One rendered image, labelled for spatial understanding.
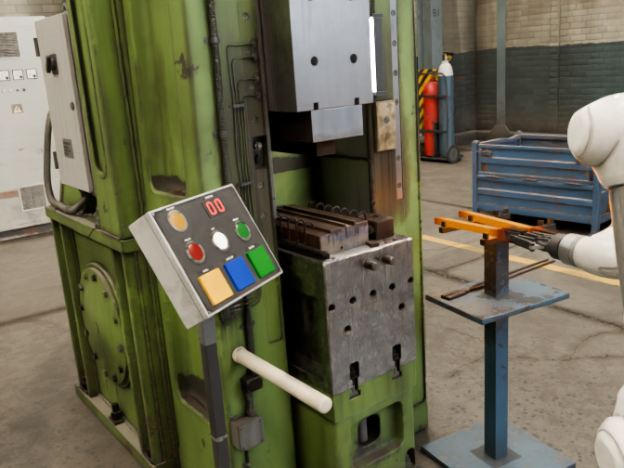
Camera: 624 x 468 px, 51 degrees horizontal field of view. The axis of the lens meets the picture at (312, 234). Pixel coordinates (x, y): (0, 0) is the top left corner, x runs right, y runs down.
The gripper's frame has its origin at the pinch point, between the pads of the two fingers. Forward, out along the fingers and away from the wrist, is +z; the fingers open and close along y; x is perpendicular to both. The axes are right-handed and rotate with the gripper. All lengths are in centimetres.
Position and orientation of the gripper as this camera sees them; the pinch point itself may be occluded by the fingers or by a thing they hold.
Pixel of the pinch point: (513, 235)
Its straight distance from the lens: 213.2
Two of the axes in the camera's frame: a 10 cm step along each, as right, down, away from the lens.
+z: -4.7, -1.8, 8.6
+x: -0.8, -9.7, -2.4
